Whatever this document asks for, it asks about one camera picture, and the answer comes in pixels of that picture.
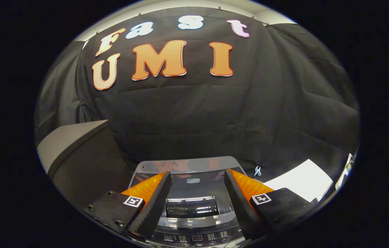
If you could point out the white flat board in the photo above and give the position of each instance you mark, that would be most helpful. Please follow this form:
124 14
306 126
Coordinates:
304 179

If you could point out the grey washing machine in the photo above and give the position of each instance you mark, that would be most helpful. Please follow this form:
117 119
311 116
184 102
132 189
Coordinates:
197 237

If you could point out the white plastic clip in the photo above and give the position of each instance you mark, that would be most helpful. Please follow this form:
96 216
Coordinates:
257 171

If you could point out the black backdrop cloth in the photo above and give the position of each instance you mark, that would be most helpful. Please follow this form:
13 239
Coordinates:
197 120

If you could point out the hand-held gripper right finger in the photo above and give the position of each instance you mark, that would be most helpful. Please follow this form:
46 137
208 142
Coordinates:
244 210

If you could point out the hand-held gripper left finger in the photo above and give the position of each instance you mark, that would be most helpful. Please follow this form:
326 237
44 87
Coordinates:
151 210

